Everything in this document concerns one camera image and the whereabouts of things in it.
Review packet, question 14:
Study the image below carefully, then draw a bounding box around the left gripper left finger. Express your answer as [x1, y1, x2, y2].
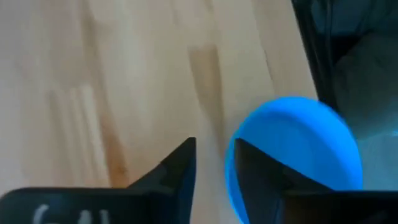
[0, 136, 198, 224]

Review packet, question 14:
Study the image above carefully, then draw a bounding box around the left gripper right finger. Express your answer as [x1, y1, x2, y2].
[233, 138, 398, 224]

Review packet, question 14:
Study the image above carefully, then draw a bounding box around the blue plastic mini bowl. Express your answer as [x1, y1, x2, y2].
[224, 95, 364, 224]

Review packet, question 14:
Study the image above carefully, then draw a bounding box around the black aluminium table frame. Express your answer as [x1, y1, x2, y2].
[290, 0, 341, 108]

